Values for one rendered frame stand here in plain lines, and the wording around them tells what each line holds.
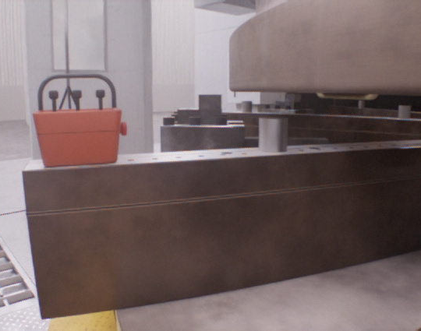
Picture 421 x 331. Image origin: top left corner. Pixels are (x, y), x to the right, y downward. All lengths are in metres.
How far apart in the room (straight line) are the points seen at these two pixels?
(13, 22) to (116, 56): 10.65
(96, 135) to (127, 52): 3.34
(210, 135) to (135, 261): 1.12
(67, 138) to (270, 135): 0.52
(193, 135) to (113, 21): 2.42
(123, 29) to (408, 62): 3.62
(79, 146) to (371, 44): 0.68
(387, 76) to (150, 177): 0.57
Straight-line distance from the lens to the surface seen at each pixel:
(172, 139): 1.98
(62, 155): 0.89
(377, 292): 1.16
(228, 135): 1.96
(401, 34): 0.84
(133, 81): 4.20
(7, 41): 14.44
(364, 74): 0.89
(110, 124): 0.88
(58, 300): 1.00
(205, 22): 6.28
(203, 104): 2.07
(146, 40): 4.40
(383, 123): 2.83
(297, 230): 1.10
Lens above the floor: 0.85
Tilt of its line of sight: 11 degrees down
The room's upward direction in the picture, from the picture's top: straight up
